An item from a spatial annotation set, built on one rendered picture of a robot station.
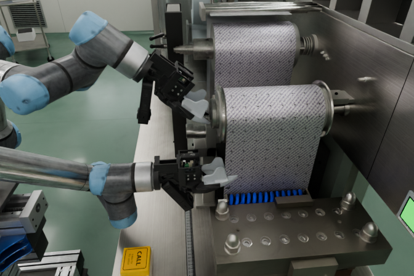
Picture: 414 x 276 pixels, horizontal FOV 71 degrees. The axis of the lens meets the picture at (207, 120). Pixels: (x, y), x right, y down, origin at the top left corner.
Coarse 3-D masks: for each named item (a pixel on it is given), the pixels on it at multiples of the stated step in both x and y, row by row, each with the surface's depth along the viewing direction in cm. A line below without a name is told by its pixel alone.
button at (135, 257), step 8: (128, 248) 77; (136, 248) 77; (144, 248) 77; (128, 256) 75; (136, 256) 75; (144, 256) 75; (128, 264) 73; (136, 264) 73; (144, 264) 73; (120, 272) 71; (128, 272) 72; (136, 272) 72; (144, 272) 72
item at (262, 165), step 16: (240, 144) 70; (256, 144) 71; (272, 144) 71; (288, 144) 72; (304, 144) 72; (240, 160) 73; (256, 160) 74; (272, 160) 74; (288, 160) 75; (304, 160) 75; (240, 176) 76; (256, 176) 77; (272, 176) 77; (288, 176) 78; (304, 176) 78; (224, 192) 79; (240, 192) 79; (256, 192) 80
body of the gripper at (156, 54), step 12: (156, 60) 63; (168, 60) 65; (144, 72) 63; (156, 72) 65; (168, 72) 65; (180, 72) 66; (192, 72) 71; (156, 84) 66; (168, 84) 65; (180, 84) 65; (192, 84) 65; (168, 96) 66; (180, 96) 68
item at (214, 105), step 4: (212, 100) 70; (216, 100) 70; (212, 104) 69; (216, 104) 70; (212, 108) 69; (216, 108) 69; (212, 112) 69; (216, 112) 69; (212, 116) 69; (216, 116) 69; (212, 120) 69; (216, 120) 69; (212, 124) 70; (216, 124) 70; (212, 128) 72; (216, 128) 72
